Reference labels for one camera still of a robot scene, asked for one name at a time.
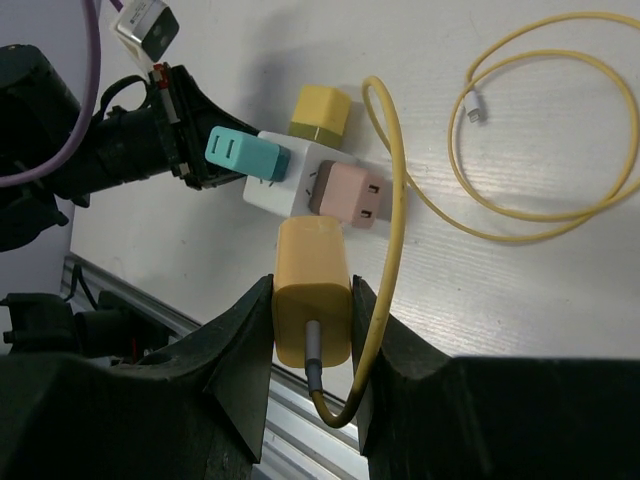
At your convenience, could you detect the yellow two-port USB charger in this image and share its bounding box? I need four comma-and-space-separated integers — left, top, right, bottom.
288, 84, 352, 150

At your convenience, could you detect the aluminium table frame rail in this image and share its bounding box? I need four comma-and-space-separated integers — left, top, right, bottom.
61, 254, 369, 479

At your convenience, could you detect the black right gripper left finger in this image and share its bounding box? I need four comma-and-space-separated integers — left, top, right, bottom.
1, 276, 274, 479

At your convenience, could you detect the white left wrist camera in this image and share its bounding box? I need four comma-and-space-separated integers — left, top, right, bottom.
111, 0, 180, 64

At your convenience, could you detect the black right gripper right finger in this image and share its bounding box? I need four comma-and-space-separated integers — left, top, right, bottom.
351, 273, 640, 480

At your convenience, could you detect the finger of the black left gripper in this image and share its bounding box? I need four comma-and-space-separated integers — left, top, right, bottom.
184, 69, 261, 189

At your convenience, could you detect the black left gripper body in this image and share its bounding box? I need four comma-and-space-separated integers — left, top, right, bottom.
149, 63, 220, 190

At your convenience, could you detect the white cube socket adapter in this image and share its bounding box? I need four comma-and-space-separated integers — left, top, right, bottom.
243, 131, 359, 218

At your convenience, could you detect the brown cube charger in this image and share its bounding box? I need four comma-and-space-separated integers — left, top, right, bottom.
308, 160, 386, 229

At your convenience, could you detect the teal USB charger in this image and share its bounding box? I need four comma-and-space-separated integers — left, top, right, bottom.
204, 126, 291, 182

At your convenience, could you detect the yellow charger with cable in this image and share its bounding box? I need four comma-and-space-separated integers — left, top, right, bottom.
272, 216, 352, 368

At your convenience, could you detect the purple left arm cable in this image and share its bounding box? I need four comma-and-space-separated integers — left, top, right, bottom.
0, 0, 126, 189

